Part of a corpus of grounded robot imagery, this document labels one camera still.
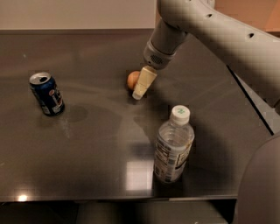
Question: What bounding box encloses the blue Pepsi soda can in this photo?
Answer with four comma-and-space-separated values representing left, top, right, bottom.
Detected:
29, 72, 65, 116

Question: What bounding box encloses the orange fruit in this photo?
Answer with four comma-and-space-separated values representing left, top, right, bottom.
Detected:
127, 71, 140, 90

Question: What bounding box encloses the grey side table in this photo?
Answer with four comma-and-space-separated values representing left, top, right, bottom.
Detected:
227, 66, 280, 135

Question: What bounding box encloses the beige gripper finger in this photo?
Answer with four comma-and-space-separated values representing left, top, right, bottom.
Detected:
132, 66, 158, 100

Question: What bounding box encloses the clear plastic water bottle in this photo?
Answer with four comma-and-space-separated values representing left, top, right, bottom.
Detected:
154, 105, 195, 184

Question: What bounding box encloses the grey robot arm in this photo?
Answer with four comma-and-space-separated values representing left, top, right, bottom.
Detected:
132, 0, 280, 224

